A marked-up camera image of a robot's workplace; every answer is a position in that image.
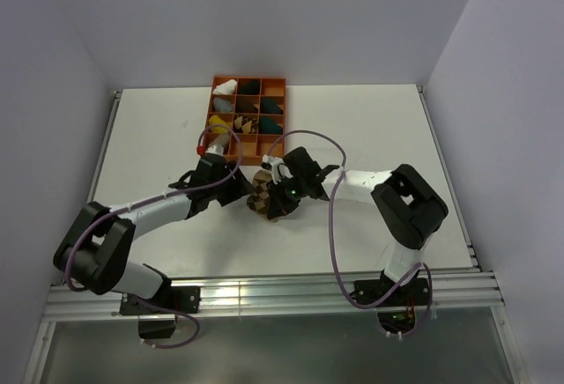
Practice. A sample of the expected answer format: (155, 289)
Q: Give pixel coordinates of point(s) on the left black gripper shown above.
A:
(240, 187)

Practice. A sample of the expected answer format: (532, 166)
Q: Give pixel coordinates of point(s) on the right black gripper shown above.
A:
(279, 206)

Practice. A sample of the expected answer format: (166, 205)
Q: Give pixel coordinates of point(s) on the tan sock with maroon cuff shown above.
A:
(223, 139)

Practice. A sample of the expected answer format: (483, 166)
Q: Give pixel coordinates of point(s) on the brown argyle sock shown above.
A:
(259, 201)

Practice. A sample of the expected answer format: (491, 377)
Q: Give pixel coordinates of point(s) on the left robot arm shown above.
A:
(95, 251)

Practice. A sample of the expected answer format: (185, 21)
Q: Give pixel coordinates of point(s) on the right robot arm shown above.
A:
(408, 205)

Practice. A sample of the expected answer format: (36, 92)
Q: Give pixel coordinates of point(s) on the yellow rolled sock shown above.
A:
(218, 125)

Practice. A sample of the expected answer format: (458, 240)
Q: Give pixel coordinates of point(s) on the argyle rolled sock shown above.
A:
(245, 124)

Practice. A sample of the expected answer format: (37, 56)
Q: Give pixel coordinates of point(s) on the grey rolled sock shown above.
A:
(222, 105)

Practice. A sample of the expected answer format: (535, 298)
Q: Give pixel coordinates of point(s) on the teal rolled sock lower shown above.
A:
(267, 126)

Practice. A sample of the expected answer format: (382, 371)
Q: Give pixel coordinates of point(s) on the teal rolled sock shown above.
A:
(267, 126)
(270, 105)

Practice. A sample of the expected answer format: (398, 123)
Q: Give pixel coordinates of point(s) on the orange wooden compartment tray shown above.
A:
(251, 147)

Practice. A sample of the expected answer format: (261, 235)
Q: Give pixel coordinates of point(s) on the dark brown rolled sock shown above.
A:
(246, 106)

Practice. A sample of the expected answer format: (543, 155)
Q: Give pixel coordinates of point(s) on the white rolled sock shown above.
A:
(228, 87)

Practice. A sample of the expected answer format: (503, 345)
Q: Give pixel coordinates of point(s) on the teal rolled sock upper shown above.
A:
(270, 105)

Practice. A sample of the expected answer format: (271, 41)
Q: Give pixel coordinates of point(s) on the dark green rolled sock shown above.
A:
(249, 86)

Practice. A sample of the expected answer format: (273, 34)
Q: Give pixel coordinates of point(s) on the aluminium table frame rail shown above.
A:
(302, 294)

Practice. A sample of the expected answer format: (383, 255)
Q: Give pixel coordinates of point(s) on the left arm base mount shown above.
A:
(158, 318)

